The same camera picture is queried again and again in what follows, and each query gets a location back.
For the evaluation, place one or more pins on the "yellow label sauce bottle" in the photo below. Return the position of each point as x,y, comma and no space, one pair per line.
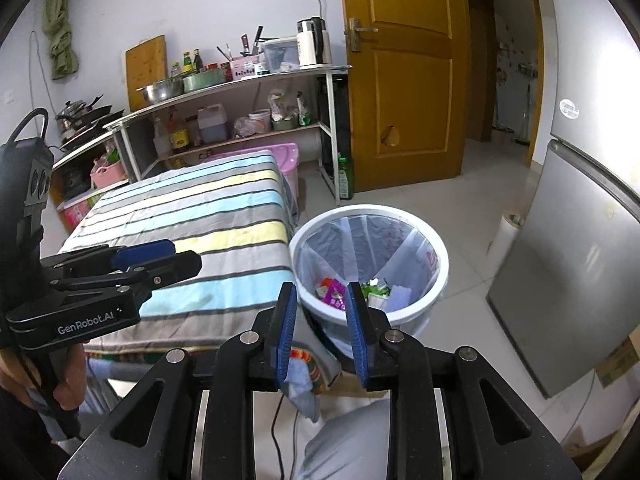
179,137

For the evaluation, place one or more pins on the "green glass bottle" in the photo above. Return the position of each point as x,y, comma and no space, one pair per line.
345,180

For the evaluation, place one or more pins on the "white round trash bin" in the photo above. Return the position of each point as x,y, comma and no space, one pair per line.
415,310

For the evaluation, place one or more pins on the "green white packet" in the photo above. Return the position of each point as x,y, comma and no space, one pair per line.
304,112

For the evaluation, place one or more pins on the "person's left hand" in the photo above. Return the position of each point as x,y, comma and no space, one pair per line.
70,380

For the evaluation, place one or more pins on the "plastic oil jug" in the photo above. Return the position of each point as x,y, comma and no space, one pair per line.
212,125

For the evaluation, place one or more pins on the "dark glass jar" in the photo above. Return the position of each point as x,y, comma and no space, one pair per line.
193,131

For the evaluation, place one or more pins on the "steel pot with lid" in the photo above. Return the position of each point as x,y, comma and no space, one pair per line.
71,116

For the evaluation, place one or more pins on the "white metal shelf rack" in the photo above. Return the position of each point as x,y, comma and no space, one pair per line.
329,125

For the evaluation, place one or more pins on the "pink utensil holder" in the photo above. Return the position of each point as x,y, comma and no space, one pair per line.
245,66

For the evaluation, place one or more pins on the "steel mixing bowl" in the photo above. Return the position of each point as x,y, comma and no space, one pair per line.
160,91

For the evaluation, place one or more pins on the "cardboard box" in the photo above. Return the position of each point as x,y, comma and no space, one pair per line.
620,360

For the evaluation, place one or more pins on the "person's grey trousers leg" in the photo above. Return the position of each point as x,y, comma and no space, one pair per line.
350,440

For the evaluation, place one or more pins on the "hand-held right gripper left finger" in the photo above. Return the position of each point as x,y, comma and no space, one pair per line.
287,332

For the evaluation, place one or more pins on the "striped cloth covered table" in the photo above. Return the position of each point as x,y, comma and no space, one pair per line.
200,220

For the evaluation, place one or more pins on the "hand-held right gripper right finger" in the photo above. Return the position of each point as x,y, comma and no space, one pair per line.
357,340

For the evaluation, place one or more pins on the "hanging green cloth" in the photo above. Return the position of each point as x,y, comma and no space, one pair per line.
60,45

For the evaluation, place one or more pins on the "wooden door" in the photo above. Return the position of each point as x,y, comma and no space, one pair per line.
400,85

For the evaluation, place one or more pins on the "yellow cap sauce bottle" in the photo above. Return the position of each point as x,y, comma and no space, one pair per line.
187,64

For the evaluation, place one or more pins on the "small clear seasoning bottle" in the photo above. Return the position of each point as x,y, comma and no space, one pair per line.
175,71

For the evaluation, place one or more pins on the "purple foil packet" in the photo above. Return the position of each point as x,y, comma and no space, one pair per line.
332,291

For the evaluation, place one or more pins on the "pink carton box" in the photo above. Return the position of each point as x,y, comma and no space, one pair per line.
75,215

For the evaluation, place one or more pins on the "tall clear bottle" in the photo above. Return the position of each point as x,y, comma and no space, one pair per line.
161,140

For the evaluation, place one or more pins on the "wooden cutting board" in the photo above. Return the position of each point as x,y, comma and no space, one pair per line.
145,70

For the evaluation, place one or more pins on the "multicolour striped cloth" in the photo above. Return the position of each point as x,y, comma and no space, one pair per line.
315,375

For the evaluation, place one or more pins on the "white electric kettle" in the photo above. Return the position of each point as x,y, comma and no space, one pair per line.
312,42

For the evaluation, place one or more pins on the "clear plastic storage container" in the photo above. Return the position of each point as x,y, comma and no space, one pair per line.
280,55

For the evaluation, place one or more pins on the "stack of black pans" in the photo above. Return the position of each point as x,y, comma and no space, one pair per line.
92,115

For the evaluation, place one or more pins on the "white plastic bag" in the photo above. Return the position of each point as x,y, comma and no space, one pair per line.
282,105

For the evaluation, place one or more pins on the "green basin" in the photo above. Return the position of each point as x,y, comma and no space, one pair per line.
202,81

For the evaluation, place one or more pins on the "translucent white bin liner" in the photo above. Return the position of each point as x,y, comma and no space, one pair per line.
360,240

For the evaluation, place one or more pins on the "grey refrigerator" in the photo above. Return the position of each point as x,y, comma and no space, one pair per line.
560,260

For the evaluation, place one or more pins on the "white wall socket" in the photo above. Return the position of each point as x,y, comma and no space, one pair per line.
8,97

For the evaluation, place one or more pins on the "dark soy sauce bottle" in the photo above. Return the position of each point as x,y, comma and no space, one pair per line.
197,61

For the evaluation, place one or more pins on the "pink woven basket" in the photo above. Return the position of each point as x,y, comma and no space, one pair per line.
107,175

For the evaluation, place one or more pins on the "white plastic tub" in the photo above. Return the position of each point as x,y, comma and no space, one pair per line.
260,121

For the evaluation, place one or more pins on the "pink plastic bag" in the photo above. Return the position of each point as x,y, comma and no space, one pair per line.
244,128

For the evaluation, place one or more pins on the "pale green bowl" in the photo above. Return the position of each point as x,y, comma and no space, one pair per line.
284,124

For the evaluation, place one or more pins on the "pink plastic stool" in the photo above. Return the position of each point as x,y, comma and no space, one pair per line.
290,165

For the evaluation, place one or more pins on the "roll of plastic wrap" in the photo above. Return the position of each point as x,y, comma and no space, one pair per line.
505,240

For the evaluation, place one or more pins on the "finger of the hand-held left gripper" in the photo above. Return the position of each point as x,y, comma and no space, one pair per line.
145,252
175,265

